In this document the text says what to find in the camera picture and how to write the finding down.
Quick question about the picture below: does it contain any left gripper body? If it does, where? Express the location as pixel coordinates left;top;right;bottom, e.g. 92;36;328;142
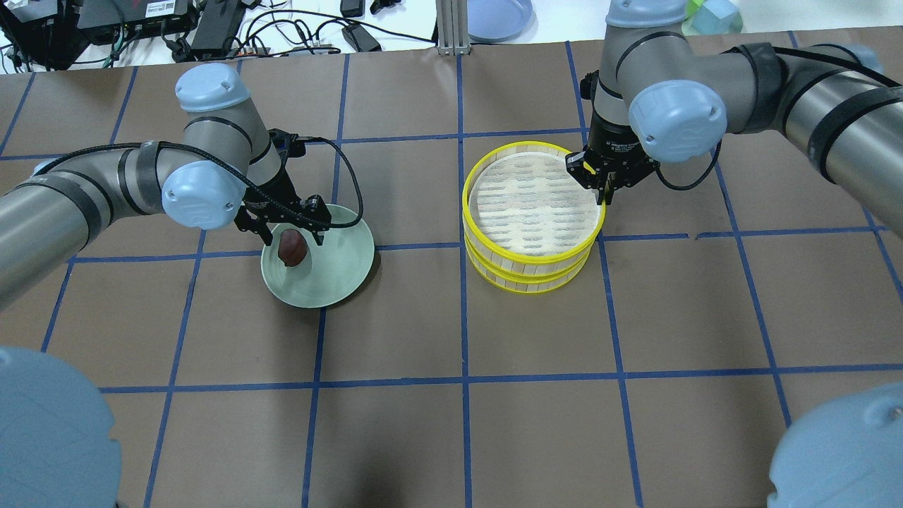
234;169;332;236

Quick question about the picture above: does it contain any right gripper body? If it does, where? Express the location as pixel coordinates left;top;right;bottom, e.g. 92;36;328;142
566;113;660;190

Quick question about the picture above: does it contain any brown bun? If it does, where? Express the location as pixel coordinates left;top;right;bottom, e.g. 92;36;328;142
277;228;309;267

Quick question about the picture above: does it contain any yellow steamer layer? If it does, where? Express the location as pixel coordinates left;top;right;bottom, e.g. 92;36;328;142
464;231;591;295
461;141;607;273

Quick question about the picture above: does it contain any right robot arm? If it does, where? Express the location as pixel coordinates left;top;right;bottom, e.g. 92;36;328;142
565;1;902;234

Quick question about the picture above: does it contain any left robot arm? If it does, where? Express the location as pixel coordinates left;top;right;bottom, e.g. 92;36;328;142
1;62;334;308

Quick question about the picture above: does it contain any light green plate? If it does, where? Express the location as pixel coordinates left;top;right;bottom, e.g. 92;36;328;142
260;221;375;308

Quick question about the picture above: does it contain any blue foam block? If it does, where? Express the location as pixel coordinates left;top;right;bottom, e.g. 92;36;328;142
684;1;743;35

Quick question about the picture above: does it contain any blue plate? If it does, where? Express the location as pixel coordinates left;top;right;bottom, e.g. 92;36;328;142
467;1;533;43

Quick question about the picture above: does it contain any black power adapter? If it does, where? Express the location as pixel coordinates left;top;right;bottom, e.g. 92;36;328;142
341;25;382;54

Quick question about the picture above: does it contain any aluminium frame post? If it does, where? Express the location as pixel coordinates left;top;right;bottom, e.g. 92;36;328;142
435;0;471;56

